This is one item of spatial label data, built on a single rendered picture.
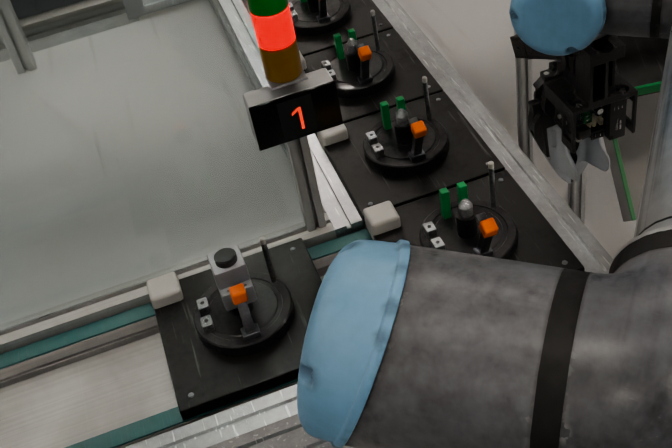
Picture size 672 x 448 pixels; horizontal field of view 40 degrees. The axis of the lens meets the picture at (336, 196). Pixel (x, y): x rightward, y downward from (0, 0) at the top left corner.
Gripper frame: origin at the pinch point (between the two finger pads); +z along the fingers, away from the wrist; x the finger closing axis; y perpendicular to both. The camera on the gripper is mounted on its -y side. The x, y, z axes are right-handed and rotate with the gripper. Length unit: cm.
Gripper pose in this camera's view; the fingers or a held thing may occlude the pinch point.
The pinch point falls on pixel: (567, 168)
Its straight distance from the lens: 108.2
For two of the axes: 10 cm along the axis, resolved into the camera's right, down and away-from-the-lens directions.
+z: 1.5, 7.5, 6.5
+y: 3.1, 5.9, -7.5
